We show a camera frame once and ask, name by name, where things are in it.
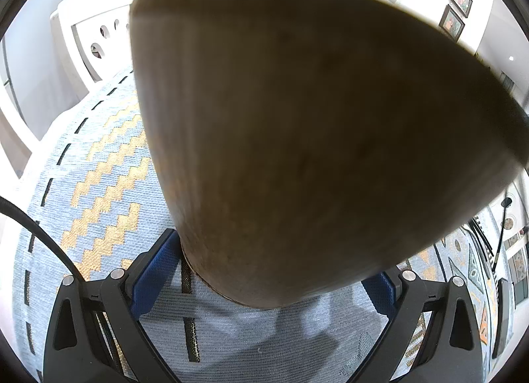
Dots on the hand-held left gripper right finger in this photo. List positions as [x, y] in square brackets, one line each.
[382, 288]

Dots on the bamboo utensil holder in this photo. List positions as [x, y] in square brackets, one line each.
[289, 139]

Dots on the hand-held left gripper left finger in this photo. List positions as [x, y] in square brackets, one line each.
[155, 275]

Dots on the bundle of black chopsticks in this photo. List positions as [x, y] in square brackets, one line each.
[479, 230]

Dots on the blue patterned tablecloth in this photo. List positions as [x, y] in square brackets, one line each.
[103, 242]

